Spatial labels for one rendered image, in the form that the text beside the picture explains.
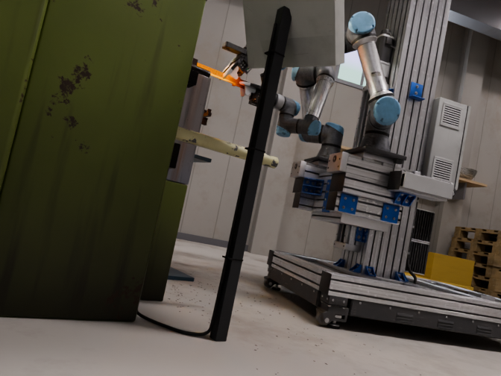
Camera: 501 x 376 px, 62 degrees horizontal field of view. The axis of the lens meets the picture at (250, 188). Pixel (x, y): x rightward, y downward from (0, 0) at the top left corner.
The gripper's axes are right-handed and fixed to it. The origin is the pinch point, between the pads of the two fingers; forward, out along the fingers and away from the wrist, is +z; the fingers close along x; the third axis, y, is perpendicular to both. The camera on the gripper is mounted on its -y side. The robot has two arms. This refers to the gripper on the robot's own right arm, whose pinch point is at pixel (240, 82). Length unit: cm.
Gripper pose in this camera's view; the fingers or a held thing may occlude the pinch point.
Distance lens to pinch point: 202.4
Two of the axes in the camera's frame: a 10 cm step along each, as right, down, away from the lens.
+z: -8.2, -2.0, -5.3
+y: -2.0, 9.8, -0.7
